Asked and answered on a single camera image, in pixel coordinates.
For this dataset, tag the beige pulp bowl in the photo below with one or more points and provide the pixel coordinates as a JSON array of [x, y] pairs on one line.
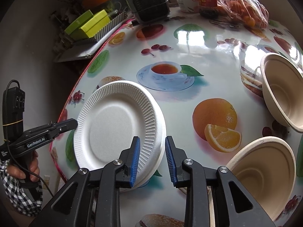
[[267, 169], [282, 90]]

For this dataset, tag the beige pulp bowl upper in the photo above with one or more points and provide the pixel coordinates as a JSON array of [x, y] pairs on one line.
[[282, 90]]

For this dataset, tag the black white chevron tray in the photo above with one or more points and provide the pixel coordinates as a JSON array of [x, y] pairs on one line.
[[110, 26]]

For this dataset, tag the black white checkered sleeve left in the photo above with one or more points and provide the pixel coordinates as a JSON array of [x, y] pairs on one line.
[[17, 195]]

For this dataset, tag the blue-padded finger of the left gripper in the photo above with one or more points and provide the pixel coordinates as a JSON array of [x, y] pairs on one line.
[[67, 125], [50, 127]]

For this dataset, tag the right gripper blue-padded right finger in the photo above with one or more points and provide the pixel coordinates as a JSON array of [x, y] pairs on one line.
[[233, 203]]

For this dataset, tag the beige pulp bowl lower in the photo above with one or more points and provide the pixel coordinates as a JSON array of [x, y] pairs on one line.
[[267, 169]]

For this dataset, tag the white side shelf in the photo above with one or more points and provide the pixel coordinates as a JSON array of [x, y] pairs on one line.
[[83, 49]]

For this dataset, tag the lower yellow-green box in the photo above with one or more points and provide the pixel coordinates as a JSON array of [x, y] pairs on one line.
[[92, 26]]

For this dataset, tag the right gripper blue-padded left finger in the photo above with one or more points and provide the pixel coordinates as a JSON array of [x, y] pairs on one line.
[[93, 196]]

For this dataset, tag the bag of oranges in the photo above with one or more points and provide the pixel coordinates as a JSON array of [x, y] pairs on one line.
[[251, 13]]

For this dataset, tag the upper green box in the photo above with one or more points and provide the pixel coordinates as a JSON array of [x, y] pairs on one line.
[[77, 23]]

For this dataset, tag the large white paper plate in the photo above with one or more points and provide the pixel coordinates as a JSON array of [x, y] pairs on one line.
[[108, 121]]

